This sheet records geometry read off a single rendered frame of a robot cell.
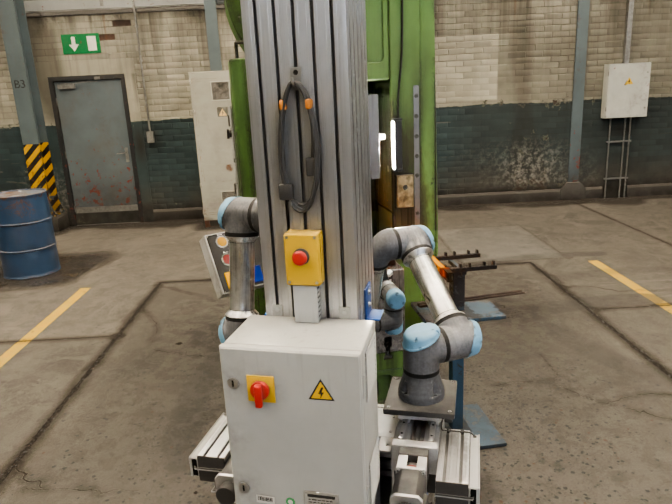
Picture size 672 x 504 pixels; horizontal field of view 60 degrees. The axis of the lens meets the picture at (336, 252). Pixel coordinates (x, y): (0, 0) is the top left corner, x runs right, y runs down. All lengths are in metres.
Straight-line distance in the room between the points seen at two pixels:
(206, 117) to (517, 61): 4.46
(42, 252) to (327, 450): 5.83
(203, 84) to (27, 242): 3.02
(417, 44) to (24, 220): 4.92
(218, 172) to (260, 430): 6.95
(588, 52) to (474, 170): 2.27
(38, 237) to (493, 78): 6.31
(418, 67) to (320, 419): 2.06
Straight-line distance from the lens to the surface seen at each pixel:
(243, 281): 2.02
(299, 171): 1.44
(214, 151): 8.24
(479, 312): 3.00
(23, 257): 7.00
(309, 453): 1.47
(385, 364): 3.13
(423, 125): 3.09
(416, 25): 3.08
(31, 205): 6.92
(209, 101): 8.20
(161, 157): 9.06
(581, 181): 9.68
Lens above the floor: 1.80
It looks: 16 degrees down
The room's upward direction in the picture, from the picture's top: 3 degrees counter-clockwise
